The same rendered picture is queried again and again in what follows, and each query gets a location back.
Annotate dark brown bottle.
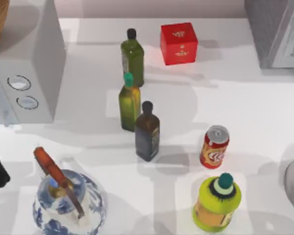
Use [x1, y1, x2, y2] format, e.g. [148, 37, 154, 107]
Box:
[134, 100, 161, 162]

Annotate large microwave knob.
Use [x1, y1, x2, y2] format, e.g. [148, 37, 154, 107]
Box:
[6, 75, 32, 92]

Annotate yellow-green bottle with teal cap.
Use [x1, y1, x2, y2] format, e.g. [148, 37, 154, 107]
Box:
[193, 172, 242, 233]

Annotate small microwave knob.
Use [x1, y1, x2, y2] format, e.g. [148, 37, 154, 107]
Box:
[16, 95, 39, 109]

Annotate green bottle with black cap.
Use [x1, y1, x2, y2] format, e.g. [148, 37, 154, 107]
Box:
[120, 28, 145, 88]

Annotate pale microwave oven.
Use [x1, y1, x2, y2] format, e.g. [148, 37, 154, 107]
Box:
[0, 0, 66, 127]

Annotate red and yellow can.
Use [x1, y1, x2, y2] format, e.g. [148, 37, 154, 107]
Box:
[199, 125, 230, 169]

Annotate red box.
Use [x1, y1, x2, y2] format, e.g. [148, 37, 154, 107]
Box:
[160, 22, 199, 66]

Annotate green bottle with teal cap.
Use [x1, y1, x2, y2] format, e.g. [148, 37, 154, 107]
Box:
[118, 72, 142, 132]

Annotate blue and white teapot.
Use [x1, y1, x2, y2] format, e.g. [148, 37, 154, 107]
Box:
[33, 146, 108, 235]

